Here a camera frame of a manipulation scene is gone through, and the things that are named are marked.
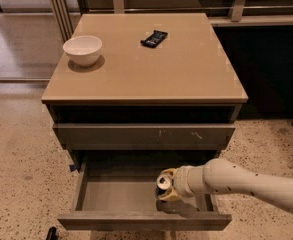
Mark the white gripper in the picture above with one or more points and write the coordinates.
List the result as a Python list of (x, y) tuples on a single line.
[(182, 181)]

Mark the blue pepsi can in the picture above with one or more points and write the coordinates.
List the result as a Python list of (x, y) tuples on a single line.
[(163, 184)]

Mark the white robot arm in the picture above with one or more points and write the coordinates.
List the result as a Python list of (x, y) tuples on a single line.
[(221, 177)]

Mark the open middle drawer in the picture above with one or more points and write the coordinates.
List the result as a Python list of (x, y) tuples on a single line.
[(116, 191)]

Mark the grey drawer cabinet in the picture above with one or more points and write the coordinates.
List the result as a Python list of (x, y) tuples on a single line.
[(186, 79)]

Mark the closed top drawer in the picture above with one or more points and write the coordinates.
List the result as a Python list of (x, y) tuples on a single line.
[(80, 136)]

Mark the black object floor bottom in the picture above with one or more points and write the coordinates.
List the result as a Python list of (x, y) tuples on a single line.
[(52, 234)]

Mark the dark snack bar packet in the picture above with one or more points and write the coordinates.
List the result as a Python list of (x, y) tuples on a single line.
[(154, 39)]

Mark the white ceramic bowl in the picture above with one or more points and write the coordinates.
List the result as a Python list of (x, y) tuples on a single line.
[(83, 50)]

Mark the metal railing frame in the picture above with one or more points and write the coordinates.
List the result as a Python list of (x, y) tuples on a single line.
[(222, 13)]

